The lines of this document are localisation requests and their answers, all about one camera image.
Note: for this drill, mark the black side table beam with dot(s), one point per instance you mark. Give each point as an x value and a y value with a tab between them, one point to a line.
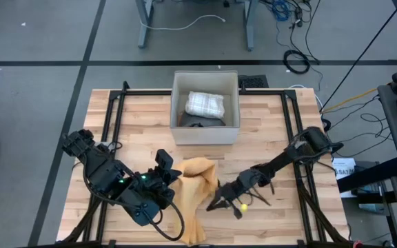
371	175

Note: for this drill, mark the grey waffle towel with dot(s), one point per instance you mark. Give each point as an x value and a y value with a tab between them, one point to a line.
198	121

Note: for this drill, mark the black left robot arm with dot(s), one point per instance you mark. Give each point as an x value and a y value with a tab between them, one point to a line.
105	172

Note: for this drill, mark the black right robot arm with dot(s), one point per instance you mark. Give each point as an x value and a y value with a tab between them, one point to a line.
281	162

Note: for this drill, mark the yellow towel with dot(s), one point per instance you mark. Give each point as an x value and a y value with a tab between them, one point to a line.
198	186

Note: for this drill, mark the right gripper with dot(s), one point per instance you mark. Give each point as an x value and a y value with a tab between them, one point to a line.
243	186

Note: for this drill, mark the black slanted pole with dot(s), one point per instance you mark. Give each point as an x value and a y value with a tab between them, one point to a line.
362	56

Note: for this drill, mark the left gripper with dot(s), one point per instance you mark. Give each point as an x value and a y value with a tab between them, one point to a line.
160	186

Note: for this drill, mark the beige fabric storage box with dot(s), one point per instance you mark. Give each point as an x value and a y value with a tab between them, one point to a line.
202	136

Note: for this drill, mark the black metal table frame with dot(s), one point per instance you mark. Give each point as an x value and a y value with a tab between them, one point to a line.
150	93

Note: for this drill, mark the white printed paper sheet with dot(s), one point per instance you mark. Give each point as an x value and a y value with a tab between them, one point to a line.
345	170

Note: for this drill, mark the grey desk frame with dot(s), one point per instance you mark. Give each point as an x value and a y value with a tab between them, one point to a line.
145	27

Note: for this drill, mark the black perforated floor grate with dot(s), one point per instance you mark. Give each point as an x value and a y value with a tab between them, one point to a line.
253	82

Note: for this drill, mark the small red object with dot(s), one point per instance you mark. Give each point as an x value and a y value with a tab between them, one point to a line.
357	244

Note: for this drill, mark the white checked towel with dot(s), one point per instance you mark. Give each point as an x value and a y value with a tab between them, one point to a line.
205	105

